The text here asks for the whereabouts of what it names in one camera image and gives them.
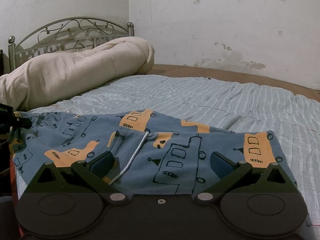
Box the blue orange patterned pants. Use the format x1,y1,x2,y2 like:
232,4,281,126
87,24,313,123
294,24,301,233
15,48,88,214
9,109,292,194

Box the cream rolled comforter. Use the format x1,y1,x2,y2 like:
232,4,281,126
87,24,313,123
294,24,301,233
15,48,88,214
1,36,155,111

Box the light blue bed sheet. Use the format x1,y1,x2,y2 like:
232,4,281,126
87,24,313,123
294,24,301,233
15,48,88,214
36,75,319,234

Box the metal ornate headboard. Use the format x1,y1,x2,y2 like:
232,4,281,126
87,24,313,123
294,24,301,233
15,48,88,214
8,16,135,72

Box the brown wooden bed frame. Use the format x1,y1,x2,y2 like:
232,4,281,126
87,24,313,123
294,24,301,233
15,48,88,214
148,64,320,101

